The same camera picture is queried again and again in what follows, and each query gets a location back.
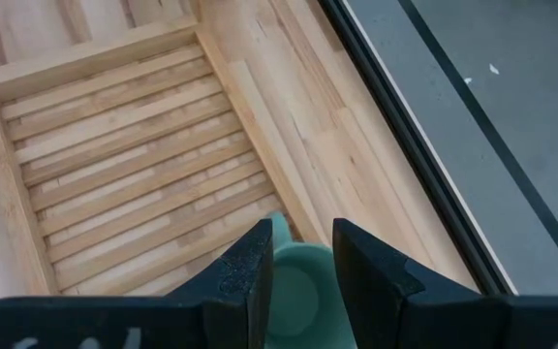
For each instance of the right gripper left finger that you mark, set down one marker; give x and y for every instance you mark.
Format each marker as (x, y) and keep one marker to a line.
(230, 310)

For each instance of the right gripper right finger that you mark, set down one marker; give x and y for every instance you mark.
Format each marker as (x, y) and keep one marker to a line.
(381, 305)

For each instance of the plain green mug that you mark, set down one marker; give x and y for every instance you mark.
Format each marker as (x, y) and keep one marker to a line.
(303, 300)

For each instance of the wooden mug rack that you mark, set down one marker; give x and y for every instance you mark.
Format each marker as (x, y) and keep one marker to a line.
(114, 160)

